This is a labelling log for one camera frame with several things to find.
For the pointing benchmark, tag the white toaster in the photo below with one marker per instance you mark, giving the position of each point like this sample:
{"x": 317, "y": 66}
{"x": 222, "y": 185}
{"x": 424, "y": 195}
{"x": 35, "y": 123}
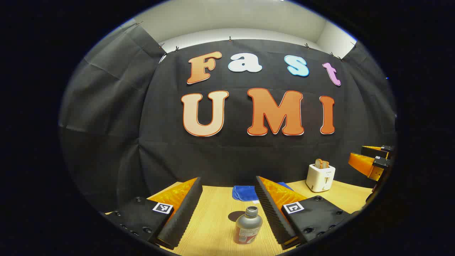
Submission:
{"x": 320, "y": 179}

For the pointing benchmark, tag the blue towel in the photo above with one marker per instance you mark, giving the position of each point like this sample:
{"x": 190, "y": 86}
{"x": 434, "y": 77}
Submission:
{"x": 243, "y": 193}

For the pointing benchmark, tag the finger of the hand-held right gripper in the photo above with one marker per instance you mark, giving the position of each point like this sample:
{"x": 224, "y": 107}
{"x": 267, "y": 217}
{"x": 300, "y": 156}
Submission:
{"x": 366, "y": 165}
{"x": 376, "y": 151}

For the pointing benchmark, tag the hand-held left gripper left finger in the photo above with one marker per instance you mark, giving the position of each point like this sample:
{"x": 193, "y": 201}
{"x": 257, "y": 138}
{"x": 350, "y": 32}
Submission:
{"x": 179, "y": 217}

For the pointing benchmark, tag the silver water bottle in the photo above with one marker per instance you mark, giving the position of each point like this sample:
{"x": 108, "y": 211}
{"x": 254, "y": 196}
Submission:
{"x": 248, "y": 225}

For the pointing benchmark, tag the black backdrop cloth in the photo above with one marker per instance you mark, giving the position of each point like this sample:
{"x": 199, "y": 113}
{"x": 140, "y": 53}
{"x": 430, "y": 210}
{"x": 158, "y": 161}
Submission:
{"x": 124, "y": 142}

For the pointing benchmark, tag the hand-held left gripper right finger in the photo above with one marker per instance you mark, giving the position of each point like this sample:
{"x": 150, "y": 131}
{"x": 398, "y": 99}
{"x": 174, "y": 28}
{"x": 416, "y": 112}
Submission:
{"x": 272, "y": 217}

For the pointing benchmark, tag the toast slice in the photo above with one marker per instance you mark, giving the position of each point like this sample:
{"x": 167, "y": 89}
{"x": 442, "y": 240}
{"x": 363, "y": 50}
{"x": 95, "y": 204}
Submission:
{"x": 325, "y": 165}
{"x": 318, "y": 164}

